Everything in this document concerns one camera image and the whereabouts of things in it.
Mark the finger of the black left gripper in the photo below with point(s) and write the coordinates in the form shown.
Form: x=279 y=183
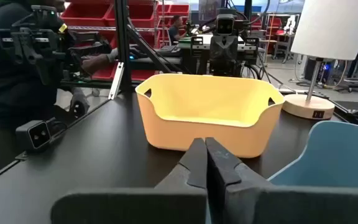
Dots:
x=229 y=48
x=221 y=48

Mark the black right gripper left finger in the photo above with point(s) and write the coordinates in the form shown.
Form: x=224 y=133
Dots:
x=166 y=205

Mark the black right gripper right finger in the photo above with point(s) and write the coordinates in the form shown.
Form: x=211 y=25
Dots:
x=259 y=205

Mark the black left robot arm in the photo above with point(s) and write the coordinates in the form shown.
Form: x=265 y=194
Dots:
x=228 y=11

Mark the person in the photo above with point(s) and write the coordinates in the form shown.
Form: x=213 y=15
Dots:
x=2 y=87
x=174 y=31

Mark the yellow plastic bin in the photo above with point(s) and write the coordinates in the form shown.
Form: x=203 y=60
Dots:
x=204 y=133

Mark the red plastic storage bin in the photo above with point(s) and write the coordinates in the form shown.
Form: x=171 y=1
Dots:
x=85 y=14
x=141 y=74
x=137 y=14

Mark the blue plastic bin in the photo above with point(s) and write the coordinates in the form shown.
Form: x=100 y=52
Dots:
x=337 y=158

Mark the white shade wooden base lamp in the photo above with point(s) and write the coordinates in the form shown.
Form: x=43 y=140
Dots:
x=331 y=28

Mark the person's hand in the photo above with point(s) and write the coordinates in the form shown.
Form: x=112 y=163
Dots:
x=95 y=63

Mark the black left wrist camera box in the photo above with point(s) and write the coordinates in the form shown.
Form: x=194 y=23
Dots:
x=225 y=25

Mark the black frame post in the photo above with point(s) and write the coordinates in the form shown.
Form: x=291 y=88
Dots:
x=123 y=43

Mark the silver metal bracket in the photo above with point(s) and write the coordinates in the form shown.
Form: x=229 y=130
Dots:
x=117 y=81

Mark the black table-level camera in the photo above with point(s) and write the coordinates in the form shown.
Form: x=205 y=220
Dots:
x=33 y=136

